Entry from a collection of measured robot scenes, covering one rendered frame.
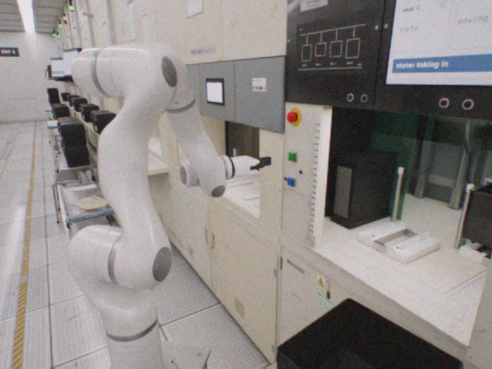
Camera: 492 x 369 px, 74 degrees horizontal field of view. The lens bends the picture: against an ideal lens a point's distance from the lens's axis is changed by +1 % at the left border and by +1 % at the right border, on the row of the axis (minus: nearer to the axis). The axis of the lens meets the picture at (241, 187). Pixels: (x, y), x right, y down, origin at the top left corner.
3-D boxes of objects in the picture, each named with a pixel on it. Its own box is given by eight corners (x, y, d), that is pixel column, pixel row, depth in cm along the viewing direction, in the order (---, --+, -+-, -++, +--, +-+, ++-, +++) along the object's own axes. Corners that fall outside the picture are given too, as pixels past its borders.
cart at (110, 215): (64, 229, 342) (55, 185, 326) (115, 217, 368) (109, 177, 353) (77, 273, 264) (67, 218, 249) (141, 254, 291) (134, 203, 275)
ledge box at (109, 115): (93, 132, 435) (90, 113, 427) (114, 130, 450) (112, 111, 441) (98, 135, 411) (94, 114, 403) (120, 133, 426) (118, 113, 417)
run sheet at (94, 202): (69, 203, 286) (69, 201, 285) (94, 195, 303) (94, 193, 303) (87, 211, 267) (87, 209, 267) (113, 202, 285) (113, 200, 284)
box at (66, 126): (61, 143, 411) (57, 122, 403) (86, 140, 424) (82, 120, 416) (62, 147, 386) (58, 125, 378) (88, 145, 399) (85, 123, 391)
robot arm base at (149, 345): (83, 407, 77) (68, 345, 71) (129, 346, 94) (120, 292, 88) (156, 427, 72) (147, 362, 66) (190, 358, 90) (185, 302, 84)
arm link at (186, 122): (211, 111, 81) (234, 193, 103) (187, 87, 92) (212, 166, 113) (178, 126, 79) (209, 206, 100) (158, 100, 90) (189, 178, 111)
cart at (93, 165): (59, 185, 481) (53, 153, 465) (98, 179, 506) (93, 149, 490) (62, 205, 404) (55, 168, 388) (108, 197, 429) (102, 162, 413)
